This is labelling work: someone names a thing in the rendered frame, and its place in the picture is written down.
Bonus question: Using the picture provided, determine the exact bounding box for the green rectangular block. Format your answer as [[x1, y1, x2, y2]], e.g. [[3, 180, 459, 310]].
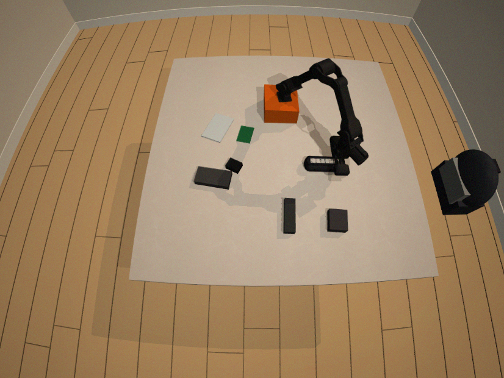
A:
[[236, 126, 254, 144]]

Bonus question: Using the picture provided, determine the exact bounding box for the dark grey switch panel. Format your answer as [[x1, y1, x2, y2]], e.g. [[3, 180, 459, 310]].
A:
[[304, 156, 339, 173]]

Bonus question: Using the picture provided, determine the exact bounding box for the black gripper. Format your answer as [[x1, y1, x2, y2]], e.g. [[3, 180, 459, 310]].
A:
[[330, 135, 350, 176]]

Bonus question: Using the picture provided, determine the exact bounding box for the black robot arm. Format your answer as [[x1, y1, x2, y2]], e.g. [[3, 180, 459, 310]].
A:
[[276, 58, 369, 166]]

